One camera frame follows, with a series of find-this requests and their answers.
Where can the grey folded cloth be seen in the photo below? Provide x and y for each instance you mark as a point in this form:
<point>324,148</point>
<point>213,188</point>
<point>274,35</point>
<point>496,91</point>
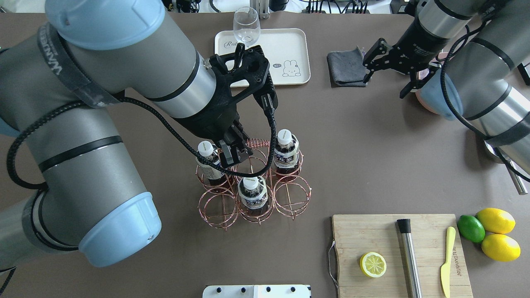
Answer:
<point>347,68</point>

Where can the tea bottle side slot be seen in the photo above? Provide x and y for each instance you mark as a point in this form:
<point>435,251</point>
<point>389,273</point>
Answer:
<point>253,194</point>

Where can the bamboo cutting board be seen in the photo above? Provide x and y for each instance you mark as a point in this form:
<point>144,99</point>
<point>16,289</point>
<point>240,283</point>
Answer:
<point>357,234</point>

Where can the yellow lemon lower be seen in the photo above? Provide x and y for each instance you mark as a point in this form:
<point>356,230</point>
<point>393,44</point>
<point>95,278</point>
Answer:
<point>500,247</point>

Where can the cream serving tray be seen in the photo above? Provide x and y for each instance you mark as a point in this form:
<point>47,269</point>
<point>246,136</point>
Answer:
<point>286,50</point>

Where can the copper wire bottle basket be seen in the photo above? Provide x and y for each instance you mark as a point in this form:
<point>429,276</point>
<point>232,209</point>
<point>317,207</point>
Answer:
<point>281,188</point>

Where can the steel muddler black tip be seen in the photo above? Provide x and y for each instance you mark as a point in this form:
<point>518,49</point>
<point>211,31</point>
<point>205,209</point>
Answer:
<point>404,226</point>

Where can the clear wine glass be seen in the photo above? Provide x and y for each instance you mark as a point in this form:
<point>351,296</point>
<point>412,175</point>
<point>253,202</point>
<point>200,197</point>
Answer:
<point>246,26</point>

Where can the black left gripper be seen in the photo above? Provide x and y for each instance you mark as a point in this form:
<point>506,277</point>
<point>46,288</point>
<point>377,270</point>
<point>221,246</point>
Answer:
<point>205,123</point>

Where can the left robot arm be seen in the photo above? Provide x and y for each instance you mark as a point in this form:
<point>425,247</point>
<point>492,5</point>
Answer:
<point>56,87</point>

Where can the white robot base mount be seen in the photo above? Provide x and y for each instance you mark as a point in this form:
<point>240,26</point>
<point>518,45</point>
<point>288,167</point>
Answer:
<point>258,291</point>

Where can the yellow lemon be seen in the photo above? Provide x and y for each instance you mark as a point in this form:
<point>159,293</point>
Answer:
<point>496,220</point>
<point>500,247</point>

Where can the green lime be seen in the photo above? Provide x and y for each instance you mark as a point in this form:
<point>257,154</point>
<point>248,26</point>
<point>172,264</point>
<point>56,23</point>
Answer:
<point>471,228</point>

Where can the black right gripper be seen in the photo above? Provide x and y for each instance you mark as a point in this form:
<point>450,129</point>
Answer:
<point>419,43</point>

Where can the yellow lemon upper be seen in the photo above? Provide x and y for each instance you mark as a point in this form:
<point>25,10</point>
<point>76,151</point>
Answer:
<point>496,220</point>

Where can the yellow plastic knife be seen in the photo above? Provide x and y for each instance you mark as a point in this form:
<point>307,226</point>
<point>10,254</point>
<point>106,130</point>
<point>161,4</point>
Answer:
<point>445,269</point>

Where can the half lemon slice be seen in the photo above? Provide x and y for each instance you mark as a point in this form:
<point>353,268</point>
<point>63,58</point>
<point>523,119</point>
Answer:
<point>373,264</point>

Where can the tea bottle front slot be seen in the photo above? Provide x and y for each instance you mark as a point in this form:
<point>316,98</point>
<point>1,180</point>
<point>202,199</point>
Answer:
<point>286,153</point>

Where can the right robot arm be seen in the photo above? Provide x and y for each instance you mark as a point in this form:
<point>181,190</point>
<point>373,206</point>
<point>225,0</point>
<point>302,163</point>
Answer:
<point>457,54</point>

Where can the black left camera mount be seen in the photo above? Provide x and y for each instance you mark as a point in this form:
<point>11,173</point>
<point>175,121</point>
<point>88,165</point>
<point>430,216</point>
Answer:
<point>248,65</point>

